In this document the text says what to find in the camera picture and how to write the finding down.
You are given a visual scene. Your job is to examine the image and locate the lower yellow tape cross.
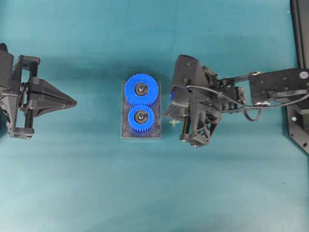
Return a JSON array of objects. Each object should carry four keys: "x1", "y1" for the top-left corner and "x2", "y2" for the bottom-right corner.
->
[{"x1": 169, "y1": 119, "x2": 180, "y2": 127}]

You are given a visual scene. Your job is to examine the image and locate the grey metal base plate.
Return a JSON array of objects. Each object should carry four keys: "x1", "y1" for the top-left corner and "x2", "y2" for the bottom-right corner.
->
[{"x1": 120, "y1": 80, "x2": 162, "y2": 139}]

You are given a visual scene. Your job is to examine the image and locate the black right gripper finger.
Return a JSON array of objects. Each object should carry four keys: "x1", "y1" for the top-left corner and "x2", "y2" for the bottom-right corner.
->
[{"x1": 164, "y1": 100, "x2": 186, "y2": 120}]

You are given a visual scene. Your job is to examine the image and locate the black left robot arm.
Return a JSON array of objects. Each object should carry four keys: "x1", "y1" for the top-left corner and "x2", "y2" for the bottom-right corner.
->
[{"x1": 0, "y1": 43, "x2": 77, "y2": 140}]

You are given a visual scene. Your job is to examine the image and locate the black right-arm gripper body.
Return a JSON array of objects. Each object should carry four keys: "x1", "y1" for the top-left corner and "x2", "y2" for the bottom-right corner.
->
[{"x1": 179, "y1": 66, "x2": 222, "y2": 147}]

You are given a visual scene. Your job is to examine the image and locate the black camera cable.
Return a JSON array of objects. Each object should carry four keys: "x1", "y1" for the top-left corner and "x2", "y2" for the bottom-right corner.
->
[{"x1": 185, "y1": 85, "x2": 309, "y2": 121}]

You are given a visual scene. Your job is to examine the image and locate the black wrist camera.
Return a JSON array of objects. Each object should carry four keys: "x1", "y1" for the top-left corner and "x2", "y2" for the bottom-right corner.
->
[{"x1": 170, "y1": 55, "x2": 209, "y2": 108}]

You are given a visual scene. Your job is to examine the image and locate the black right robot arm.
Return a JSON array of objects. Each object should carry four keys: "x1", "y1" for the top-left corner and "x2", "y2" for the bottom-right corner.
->
[{"x1": 165, "y1": 66, "x2": 309, "y2": 147}]

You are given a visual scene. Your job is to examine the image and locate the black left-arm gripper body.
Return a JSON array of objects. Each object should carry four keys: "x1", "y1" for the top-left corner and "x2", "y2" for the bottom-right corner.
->
[{"x1": 0, "y1": 55, "x2": 41, "y2": 140}]

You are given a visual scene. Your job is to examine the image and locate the small blue gear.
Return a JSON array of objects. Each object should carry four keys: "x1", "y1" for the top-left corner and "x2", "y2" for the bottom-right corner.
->
[{"x1": 127, "y1": 105, "x2": 155, "y2": 132}]

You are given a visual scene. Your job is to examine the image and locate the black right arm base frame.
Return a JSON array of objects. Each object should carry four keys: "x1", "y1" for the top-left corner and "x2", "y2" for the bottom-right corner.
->
[{"x1": 287, "y1": 0, "x2": 309, "y2": 153}]

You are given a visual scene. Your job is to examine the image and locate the large blue gear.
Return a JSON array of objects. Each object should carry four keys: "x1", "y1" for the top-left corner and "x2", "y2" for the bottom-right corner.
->
[{"x1": 124, "y1": 73, "x2": 159, "y2": 106}]

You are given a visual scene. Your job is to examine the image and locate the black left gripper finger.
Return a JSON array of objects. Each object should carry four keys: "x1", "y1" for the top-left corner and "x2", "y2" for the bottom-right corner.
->
[
  {"x1": 26, "y1": 101, "x2": 77, "y2": 117},
  {"x1": 30, "y1": 77, "x2": 77, "y2": 104}
]

